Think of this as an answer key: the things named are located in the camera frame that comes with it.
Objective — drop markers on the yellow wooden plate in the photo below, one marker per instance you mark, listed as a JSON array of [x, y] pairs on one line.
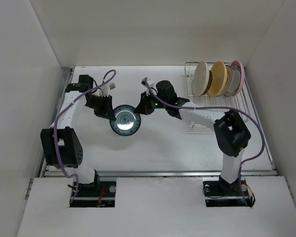
[[219, 78]]

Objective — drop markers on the white patterned plate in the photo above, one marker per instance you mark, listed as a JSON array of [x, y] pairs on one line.
[[228, 88]]

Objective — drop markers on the blue floral plate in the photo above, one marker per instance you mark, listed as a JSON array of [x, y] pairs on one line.
[[127, 121]]

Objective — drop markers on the front aluminium rail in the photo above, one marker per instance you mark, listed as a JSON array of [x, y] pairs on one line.
[[181, 173]]

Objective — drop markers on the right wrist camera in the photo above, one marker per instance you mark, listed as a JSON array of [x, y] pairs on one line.
[[147, 82]]

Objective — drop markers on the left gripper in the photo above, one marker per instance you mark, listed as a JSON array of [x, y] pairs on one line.
[[107, 111]]

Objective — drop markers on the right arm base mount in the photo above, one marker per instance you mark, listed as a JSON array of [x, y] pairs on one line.
[[219, 193]]

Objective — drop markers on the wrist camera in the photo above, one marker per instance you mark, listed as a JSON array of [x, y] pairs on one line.
[[106, 89], [147, 82]]

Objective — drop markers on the cream white plate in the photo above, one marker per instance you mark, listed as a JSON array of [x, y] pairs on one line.
[[200, 80]]

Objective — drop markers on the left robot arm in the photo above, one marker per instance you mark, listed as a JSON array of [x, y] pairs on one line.
[[61, 145]]

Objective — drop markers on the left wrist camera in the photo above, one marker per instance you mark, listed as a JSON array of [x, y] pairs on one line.
[[106, 89]]

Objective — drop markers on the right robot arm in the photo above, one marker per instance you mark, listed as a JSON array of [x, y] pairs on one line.
[[232, 135]]

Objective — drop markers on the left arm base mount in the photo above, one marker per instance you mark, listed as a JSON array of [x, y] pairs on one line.
[[101, 195]]

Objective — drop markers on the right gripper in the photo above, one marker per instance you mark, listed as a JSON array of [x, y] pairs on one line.
[[143, 107]]

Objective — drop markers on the wire dish rack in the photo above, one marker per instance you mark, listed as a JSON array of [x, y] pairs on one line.
[[241, 101]]

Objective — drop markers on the pink rimmed plate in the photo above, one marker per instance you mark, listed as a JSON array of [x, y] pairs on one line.
[[238, 78]]

